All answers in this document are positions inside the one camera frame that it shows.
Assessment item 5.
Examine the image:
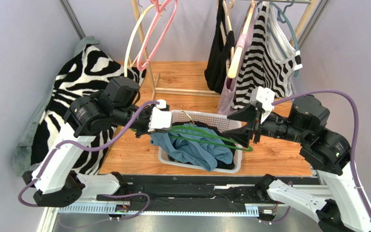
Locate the lilac ribbed tank top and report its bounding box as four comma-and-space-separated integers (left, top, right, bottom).
217, 1, 256, 115

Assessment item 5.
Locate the teal wire hanger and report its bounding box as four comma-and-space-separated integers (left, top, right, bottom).
267, 0, 300, 78

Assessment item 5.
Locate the white perforated plastic basket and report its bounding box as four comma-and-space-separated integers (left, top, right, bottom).
157, 110, 243, 174

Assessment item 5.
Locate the green hanger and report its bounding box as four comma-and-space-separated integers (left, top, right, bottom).
130, 125, 254, 152

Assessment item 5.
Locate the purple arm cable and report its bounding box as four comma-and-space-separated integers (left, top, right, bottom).
271, 89, 371, 232
17, 100, 160, 206

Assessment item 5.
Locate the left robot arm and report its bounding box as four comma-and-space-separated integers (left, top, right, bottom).
23, 77, 161, 207

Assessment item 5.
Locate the black mounting rail base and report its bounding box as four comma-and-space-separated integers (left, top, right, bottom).
53, 174, 321, 223

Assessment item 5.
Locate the zebra print blanket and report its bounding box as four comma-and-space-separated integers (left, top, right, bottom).
30, 44, 146, 175

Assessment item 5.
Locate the blue ribbed tank top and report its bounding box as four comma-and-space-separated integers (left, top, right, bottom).
149, 124, 234, 172

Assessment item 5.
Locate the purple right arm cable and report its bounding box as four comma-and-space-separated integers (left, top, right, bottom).
271, 89, 371, 232

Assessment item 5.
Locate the pink hanger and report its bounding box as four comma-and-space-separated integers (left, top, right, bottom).
136, 0, 179, 72

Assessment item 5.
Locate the wooden hanger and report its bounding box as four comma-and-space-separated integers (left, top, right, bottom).
218, 0, 235, 72
227, 0, 256, 79

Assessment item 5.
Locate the cream plastic hanger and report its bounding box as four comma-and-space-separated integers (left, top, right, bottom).
124, 0, 156, 77

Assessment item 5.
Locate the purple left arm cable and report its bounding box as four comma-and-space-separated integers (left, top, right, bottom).
17, 100, 160, 206

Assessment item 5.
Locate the black white striped tank top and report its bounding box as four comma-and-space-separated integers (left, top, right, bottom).
232, 1, 302, 110

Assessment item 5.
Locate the wooden clothes rack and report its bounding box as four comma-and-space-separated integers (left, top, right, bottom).
124, 0, 329, 100

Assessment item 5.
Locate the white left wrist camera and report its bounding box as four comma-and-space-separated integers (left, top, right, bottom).
148, 99, 172, 132

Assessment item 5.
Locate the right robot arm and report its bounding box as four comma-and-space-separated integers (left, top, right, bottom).
224, 95, 371, 232

